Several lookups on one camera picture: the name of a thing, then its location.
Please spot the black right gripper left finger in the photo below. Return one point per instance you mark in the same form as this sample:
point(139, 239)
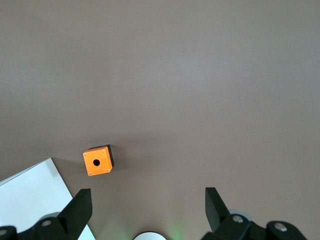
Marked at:
point(77, 212)

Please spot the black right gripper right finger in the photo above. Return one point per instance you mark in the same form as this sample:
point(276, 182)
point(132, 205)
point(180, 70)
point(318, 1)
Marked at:
point(216, 212)

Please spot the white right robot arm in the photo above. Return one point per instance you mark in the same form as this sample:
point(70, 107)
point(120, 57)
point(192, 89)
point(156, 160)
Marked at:
point(149, 236)

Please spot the white drawer cabinet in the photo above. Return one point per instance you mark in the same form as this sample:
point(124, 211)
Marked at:
point(30, 192)

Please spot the orange button enclosure box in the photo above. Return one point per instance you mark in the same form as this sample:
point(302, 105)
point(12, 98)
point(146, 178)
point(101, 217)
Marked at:
point(88, 160)

